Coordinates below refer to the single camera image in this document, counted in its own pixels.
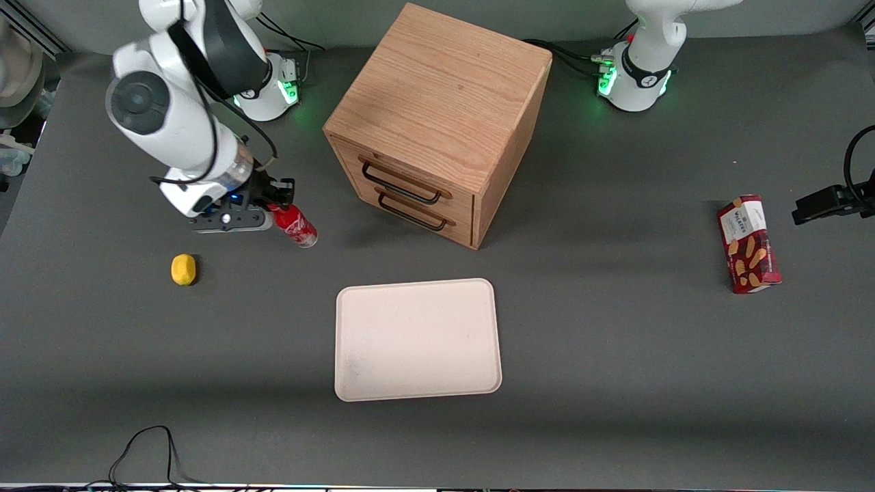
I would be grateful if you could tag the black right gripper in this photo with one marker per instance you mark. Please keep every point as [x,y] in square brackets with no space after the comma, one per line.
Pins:
[262,192]

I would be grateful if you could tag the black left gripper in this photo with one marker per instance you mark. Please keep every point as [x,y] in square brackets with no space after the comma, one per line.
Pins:
[822,202]

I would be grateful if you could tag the red soda can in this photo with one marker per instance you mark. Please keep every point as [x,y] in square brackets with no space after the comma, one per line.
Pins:
[295,227]

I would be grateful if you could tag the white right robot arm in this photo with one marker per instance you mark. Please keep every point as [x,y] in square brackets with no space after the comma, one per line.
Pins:
[174,102]

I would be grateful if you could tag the beige rectangular tray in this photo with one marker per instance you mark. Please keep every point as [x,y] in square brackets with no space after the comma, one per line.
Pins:
[417,339]

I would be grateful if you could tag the red tartan shortbread cookie box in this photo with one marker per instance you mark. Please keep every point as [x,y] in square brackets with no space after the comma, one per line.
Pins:
[748,244]

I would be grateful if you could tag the yellow lemon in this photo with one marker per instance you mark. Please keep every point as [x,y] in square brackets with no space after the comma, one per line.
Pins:
[183,269]

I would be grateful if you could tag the wooden two-drawer cabinet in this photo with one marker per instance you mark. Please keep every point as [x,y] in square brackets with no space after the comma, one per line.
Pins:
[437,116]

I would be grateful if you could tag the beige rounded object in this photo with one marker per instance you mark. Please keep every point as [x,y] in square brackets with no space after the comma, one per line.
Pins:
[19,72]

